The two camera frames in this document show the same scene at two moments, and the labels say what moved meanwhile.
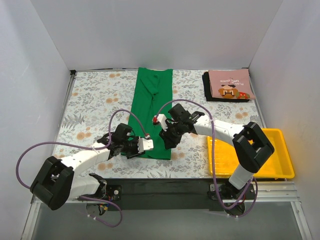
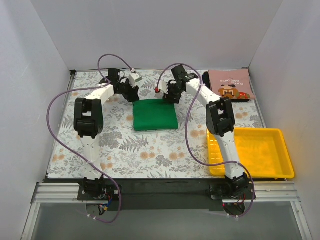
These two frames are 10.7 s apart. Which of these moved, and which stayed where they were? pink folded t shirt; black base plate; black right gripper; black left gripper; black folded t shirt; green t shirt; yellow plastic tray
Moved: black right gripper; black left gripper; green t shirt
Stayed: black folded t shirt; yellow plastic tray; pink folded t shirt; black base plate
